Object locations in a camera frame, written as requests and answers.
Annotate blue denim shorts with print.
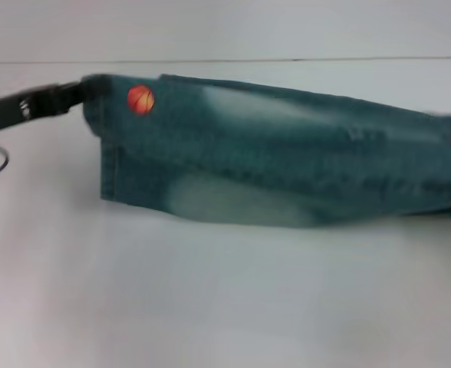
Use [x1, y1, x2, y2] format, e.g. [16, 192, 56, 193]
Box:
[81, 72, 451, 228]

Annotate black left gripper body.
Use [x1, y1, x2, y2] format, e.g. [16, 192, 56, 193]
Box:
[0, 80, 85, 136]

